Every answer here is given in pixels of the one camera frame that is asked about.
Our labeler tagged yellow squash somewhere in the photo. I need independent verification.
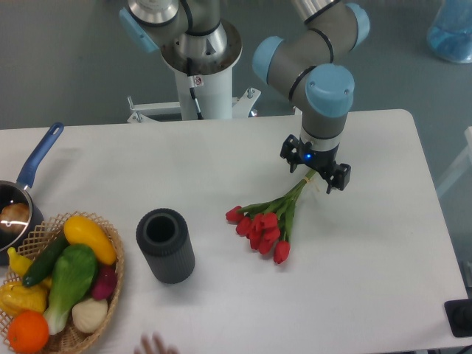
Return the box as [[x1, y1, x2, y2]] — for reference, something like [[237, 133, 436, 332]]
[[63, 215, 117, 266]]

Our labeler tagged orange fruit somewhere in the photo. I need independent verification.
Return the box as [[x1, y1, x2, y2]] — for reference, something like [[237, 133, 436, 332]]
[[7, 310, 49, 353]]

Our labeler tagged green cucumber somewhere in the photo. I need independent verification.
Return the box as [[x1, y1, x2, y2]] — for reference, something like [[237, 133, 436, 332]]
[[22, 233, 69, 288]]

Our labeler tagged white frame at right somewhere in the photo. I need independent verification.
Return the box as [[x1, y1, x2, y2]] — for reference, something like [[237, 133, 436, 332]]
[[436, 126, 471, 198]]

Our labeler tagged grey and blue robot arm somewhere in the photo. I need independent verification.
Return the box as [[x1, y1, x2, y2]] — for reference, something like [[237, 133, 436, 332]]
[[119, 1, 369, 190]]

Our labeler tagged white garlic bulb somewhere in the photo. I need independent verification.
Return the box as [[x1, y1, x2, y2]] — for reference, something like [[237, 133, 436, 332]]
[[72, 297, 108, 333]]

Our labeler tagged dark grey ribbed vase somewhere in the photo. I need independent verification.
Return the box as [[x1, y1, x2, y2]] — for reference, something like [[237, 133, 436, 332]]
[[136, 208, 195, 284]]

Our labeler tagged green bok choy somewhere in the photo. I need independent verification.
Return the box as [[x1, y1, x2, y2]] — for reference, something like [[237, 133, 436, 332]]
[[44, 244, 98, 336]]

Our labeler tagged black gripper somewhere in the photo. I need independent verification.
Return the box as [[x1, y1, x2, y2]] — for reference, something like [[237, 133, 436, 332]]
[[280, 134, 351, 194]]

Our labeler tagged blurred human hand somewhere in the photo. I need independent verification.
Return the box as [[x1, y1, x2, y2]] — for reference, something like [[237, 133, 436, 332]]
[[133, 332, 180, 354]]

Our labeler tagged brown bread in pan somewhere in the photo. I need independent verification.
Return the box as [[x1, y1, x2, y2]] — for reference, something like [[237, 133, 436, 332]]
[[1, 203, 30, 235]]

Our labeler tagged yellow bell pepper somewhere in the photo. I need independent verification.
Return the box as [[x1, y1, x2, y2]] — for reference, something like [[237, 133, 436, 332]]
[[1, 281, 48, 317]]

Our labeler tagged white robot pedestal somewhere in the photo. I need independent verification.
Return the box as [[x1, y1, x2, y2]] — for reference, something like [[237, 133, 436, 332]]
[[123, 17, 261, 122]]

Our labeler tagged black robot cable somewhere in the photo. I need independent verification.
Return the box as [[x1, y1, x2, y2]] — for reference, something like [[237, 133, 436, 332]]
[[186, 58, 204, 120]]

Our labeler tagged woven wicker basket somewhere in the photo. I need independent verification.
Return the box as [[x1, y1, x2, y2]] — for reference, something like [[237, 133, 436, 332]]
[[1, 212, 125, 353]]

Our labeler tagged blue handled saucepan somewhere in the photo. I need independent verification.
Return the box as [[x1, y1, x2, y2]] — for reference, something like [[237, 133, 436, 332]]
[[1, 122, 64, 266]]

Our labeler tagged red tulip bouquet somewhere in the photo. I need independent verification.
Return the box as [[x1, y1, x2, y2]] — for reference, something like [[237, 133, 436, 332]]
[[225, 170, 316, 264]]

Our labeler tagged yellow banana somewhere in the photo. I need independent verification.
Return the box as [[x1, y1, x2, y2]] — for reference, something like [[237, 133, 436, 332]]
[[7, 247, 52, 290]]

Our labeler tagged black device at table edge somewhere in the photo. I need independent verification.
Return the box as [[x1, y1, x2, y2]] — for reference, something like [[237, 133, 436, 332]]
[[444, 299, 472, 338]]

